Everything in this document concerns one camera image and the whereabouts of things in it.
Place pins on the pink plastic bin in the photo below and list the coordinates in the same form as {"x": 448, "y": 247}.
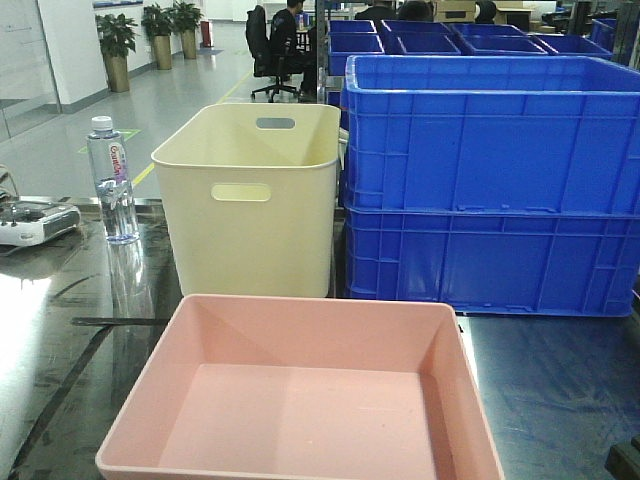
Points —
{"x": 245, "y": 387}

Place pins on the cream plastic basket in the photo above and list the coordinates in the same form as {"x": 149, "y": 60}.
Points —
{"x": 249, "y": 191}

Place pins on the large blue crate top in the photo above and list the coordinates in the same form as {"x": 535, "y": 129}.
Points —
{"x": 557, "y": 134}

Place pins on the large blue crate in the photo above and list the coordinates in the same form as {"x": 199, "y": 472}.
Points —
{"x": 525, "y": 263}
{"x": 557, "y": 134}

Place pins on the large blue crate bottom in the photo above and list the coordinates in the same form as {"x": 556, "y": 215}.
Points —
{"x": 525, "y": 263}

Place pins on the black office chair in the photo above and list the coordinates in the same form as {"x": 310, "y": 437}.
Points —
{"x": 265, "y": 64}

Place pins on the seated person in black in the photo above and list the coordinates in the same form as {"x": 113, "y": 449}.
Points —
{"x": 283, "y": 41}

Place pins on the clear water bottle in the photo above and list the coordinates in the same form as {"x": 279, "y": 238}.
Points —
{"x": 112, "y": 183}

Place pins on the potted plant gold pot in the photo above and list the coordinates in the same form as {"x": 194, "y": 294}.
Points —
{"x": 116, "y": 39}

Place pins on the white remote controller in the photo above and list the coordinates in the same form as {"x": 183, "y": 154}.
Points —
{"x": 29, "y": 223}

